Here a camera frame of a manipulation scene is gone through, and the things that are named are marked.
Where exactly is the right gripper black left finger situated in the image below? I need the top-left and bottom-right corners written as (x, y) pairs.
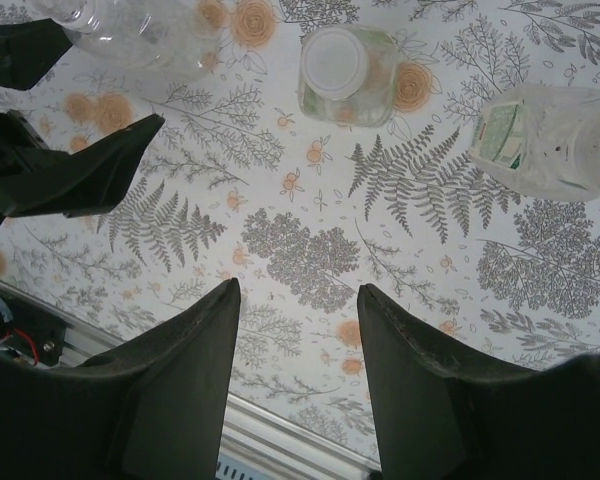
top-left (0, 278), bottom-right (242, 480)

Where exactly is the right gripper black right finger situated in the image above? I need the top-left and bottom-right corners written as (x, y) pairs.
top-left (357, 283), bottom-right (600, 480)

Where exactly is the plain clear plastic bottle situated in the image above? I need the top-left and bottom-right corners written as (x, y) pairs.
top-left (32, 0), bottom-right (222, 80)

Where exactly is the wide white bottle cap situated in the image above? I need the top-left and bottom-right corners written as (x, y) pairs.
top-left (298, 27), bottom-right (371, 99)

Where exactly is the tall clear bottle pale label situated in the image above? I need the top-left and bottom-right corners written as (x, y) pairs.
top-left (467, 83), bottom-right (600, 202)

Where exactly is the clear bottle bright green label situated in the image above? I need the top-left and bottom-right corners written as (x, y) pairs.
top-left (297, 24), bottom-right (397, 129)

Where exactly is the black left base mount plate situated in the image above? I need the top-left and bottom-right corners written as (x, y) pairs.
top-left (0, 284), bottom-right (70, 369)

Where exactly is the slotted grey cable tray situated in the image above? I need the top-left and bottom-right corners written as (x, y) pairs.
top-left (214, 452), bottom-right (369, 480)

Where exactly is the aluminium front frame rail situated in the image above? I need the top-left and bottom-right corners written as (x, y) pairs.
top-left (0, 272), bottom-right (381, 480)

